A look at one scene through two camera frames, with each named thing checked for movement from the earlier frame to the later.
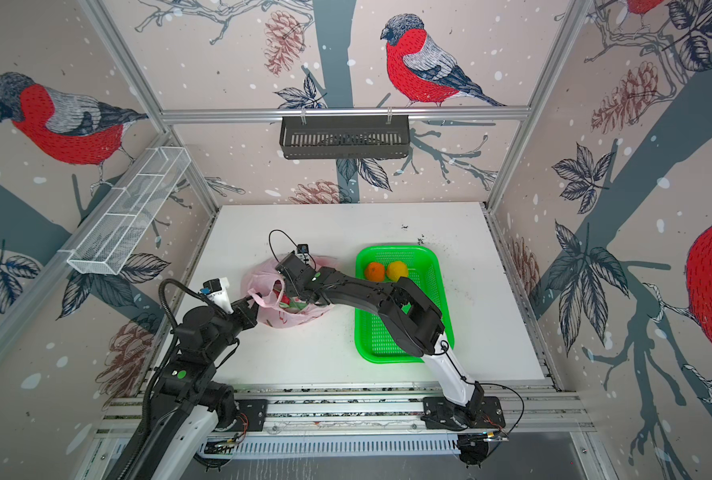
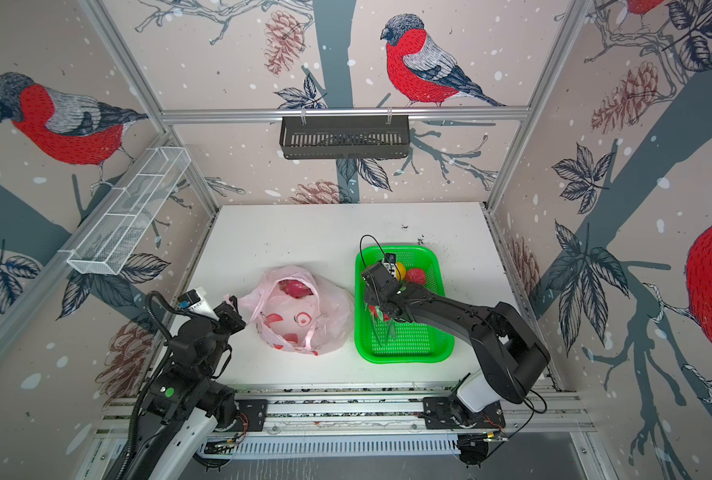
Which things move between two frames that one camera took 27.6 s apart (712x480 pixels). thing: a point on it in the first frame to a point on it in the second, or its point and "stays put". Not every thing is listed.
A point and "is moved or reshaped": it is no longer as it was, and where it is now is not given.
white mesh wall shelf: [110, 236] stays put
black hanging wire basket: [344, 137] stays put
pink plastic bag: [260, 281] is moved or reshaped
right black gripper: [294, 285] to [370, 294]
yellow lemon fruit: [397, 269] stays put
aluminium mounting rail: [533, 408] stays put
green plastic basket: [375, 341] stays put
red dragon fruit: [292, 304] is moved or reshaped
